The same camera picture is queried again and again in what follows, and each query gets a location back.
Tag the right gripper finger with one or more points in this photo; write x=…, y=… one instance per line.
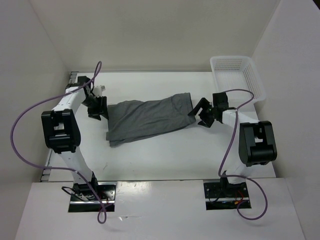
x=206, y=121
x=205, y=106

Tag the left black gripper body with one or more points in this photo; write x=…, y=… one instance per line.
x=91, y=101

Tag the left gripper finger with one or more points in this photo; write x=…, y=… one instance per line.
x=103, y=108
x=94, y=113

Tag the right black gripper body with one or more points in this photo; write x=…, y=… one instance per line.
x=212, y=108

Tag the grey shorts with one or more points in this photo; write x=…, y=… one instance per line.
x=135, y=120

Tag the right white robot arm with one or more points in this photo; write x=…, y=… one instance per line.
x=256, y=143

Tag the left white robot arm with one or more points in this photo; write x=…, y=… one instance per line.
x=62, y=133

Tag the white plastic basket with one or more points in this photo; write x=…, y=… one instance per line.
x=237, y=72

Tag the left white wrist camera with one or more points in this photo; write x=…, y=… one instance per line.
x=98, y=90

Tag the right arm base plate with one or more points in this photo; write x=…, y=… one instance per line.
x=222, y=195

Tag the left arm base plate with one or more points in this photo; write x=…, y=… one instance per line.
x=82, y=204

